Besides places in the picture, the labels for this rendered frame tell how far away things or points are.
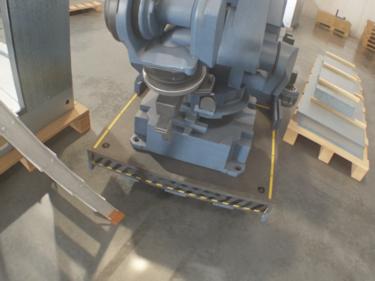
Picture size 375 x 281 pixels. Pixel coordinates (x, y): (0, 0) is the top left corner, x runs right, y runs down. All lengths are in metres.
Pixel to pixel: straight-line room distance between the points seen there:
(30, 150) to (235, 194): 0.83
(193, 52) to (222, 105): 0.65
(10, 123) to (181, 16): 0.52
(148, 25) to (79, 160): 1.39
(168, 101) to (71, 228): 1.01
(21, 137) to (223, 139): 0.81
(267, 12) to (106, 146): 0.93
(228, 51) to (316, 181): 1.37
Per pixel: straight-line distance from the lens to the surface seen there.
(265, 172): 1.32
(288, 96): 2.10
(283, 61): 0.94
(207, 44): 0.47
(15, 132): 0.77
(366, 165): 2.25
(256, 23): 0.88
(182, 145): 1.19
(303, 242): 1.62
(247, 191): 1.21
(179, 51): 0.52
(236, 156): 1.26
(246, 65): 0.86
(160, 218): 1.47
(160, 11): 0.47
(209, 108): 1.03
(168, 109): 0.63
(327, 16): 9.12
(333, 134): 2.19
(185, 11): 0.46
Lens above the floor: 1.23
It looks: 40 degrees down
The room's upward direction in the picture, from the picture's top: 10 degrees clockwise
